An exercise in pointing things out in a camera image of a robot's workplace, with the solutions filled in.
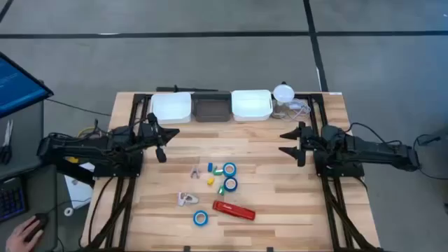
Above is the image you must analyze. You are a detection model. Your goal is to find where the black metal table frame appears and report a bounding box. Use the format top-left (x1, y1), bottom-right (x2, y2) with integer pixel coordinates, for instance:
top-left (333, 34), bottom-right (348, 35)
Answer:
top-left (79, 92), bottom-right (155, 252)
top-left (293, 92), bottom-right (386, 252)

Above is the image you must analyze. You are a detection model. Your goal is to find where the white coiled cable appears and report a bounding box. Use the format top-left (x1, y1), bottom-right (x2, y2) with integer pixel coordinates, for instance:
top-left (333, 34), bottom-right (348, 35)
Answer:
top-left (278, 98), bottom-right (312, 122)

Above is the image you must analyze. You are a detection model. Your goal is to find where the black mounting bar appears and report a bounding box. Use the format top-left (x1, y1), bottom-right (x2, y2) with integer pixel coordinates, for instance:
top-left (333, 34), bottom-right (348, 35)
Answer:
top-left (155, 85), bottom-right (220, 93)

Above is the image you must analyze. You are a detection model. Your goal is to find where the white plastic bin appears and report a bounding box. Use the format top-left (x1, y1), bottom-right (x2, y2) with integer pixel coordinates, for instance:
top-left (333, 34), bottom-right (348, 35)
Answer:
top-left (230, 90), bottom-right (274, 123)
top-left (150, 91), bottom-right (193, 125)

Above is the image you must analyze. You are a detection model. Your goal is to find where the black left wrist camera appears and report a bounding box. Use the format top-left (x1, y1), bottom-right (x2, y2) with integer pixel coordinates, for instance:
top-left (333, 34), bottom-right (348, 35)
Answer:
top-left (112, 125), bottom-right (141, 144)

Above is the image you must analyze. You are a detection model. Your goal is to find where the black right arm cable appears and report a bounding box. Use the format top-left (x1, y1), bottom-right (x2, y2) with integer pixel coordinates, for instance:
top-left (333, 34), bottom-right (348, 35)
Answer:
top-left (344, 122), bottom-right (403, 145)

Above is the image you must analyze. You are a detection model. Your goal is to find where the black computer mouse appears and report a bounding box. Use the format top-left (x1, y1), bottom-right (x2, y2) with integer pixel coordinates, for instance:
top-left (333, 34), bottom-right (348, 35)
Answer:
top-left (23, 212), bottom-right (49, 242)

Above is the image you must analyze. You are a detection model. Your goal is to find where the black floor cable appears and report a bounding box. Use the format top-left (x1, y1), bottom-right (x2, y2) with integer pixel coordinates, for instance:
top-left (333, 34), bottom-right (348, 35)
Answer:
top-left (45, 98), bottom-right (112, 117)

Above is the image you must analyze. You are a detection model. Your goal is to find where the person's hand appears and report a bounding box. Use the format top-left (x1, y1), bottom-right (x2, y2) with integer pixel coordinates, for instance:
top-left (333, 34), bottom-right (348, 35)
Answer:
top-left (5, 216), bottom-right (46, 252)

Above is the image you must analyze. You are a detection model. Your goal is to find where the gray side desk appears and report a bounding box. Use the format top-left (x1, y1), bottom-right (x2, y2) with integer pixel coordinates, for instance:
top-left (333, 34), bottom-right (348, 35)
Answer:
top-left (0, 99), bottom-right (59, 252)

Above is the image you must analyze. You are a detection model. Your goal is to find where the black keyboard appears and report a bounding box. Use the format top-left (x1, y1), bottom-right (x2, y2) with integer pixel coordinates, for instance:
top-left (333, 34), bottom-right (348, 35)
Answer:
top-left (0, 176), bottom-right (28, 223)

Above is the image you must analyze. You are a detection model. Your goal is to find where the dark blue tape roll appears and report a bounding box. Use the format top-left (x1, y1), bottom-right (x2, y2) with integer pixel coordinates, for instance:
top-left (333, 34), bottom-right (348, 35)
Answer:
top-left (223, 176), bottom-right (239, 193)

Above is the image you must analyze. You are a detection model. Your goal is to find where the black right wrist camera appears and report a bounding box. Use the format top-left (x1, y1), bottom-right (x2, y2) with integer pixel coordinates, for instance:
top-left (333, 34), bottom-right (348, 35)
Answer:
top-left (320, 125), bottom-right (347, 151)

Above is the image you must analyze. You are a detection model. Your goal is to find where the monitor with blue screen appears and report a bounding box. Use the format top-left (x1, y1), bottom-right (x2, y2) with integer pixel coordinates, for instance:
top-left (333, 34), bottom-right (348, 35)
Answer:
top-left (0, 52), bottom-right (55, 119)

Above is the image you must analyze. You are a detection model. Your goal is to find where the gray translucent plastic bin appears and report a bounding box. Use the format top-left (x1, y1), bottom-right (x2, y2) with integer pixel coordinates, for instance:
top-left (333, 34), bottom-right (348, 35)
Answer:
top-left (191, 91), bottom-right (232, 123)

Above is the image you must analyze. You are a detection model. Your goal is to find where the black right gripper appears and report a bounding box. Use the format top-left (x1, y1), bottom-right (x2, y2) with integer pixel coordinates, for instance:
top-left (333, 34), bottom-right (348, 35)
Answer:
top-left (279, 120), bottom-right (323, 167)

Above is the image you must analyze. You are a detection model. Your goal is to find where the white mushroom table lamp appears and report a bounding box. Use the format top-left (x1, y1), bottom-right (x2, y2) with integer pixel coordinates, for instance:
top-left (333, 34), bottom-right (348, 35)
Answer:
top-left (272, 82), bottom-right (296, 118)

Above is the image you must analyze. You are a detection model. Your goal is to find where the white staple remover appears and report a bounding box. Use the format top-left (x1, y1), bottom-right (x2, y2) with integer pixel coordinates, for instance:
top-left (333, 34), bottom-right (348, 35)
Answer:
top-left (176, 191), bottom-right (200, 207)

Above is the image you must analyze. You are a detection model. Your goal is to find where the yellow cable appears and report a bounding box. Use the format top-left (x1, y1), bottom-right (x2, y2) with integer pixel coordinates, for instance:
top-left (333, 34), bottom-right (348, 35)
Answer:
top-left (77, 126), bottom-right (97, 138)

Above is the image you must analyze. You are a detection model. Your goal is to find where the red desk stapler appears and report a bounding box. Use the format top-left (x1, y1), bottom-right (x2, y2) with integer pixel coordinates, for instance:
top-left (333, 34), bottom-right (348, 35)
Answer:
top-left (212, 199), bottom-right (256, 221)

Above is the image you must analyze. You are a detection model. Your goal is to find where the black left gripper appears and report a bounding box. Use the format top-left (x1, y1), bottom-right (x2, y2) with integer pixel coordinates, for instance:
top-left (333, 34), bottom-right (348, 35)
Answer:
top-left (139, 112), bottom-right (181, 164)

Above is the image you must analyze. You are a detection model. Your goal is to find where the white paper sheet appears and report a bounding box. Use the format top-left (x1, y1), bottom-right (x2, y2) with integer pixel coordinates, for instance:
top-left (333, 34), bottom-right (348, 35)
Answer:
top-left (64, 162), bottom-right (95, 210)

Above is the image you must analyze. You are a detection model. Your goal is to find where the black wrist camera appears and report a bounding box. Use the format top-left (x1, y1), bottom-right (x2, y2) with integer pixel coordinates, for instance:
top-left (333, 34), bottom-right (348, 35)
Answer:
top-left (320, 125), bottom-right (347, 151)
top-left (112, 125), bottom-right (141, 144)

